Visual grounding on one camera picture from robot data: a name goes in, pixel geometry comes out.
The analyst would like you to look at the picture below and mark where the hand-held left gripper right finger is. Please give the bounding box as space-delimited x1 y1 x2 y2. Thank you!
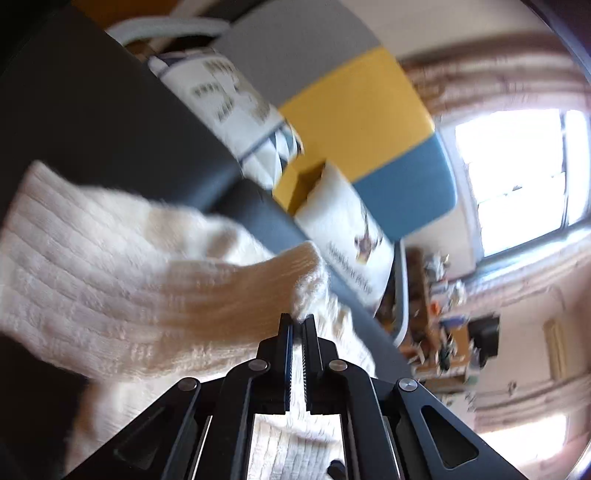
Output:
300 314 527 480

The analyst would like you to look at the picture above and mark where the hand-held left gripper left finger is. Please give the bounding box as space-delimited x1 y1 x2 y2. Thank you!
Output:
60 313 294 480

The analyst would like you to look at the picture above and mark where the cream knit sweater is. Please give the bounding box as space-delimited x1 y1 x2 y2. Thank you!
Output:
0 159 377 480

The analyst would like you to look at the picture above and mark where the wooden side table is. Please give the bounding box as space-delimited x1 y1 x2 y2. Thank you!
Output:
406 249 462 370

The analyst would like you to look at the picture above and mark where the white deer print pillow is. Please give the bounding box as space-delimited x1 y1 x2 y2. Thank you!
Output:
295 161 398 310

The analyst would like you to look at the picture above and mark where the black television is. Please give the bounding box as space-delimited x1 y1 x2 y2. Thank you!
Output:
468 316 502 367

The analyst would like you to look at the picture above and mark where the patterned beige curtain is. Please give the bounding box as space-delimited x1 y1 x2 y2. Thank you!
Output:
471 383 568 425
402 32 578 116
462 258 591 324

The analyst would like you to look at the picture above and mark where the grey yellow blue sofa chair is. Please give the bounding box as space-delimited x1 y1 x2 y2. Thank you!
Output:
106 0 458 347

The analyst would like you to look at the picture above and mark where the geometric print pillow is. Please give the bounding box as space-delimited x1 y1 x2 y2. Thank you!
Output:
148 46 305 190

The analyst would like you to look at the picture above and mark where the large barred window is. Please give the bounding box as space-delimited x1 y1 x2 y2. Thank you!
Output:
455 108 591 259

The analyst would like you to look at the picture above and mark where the cream wall air conditioner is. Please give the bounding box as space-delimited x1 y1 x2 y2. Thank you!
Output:
545 318 568 384

